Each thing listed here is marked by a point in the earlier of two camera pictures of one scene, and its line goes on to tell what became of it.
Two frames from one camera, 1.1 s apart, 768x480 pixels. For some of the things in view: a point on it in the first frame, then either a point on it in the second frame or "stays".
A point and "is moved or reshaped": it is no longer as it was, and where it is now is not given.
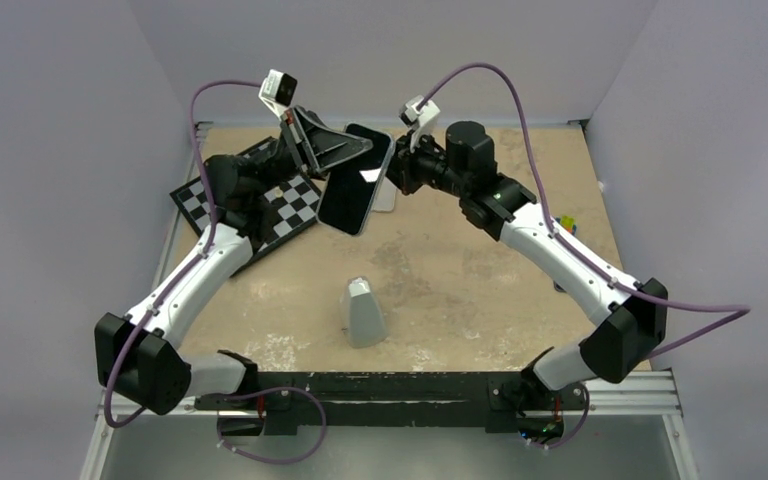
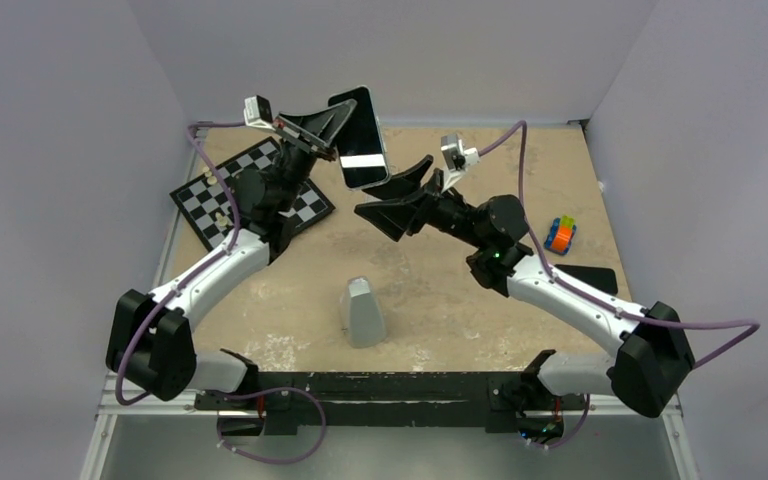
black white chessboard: x=288 y=207 stays
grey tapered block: x=366 y=323 stays
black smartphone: x=351 y=191 is moved or reshaped
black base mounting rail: x=494 y=399 stays
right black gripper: x=401 y=165 -> x=393 y=217
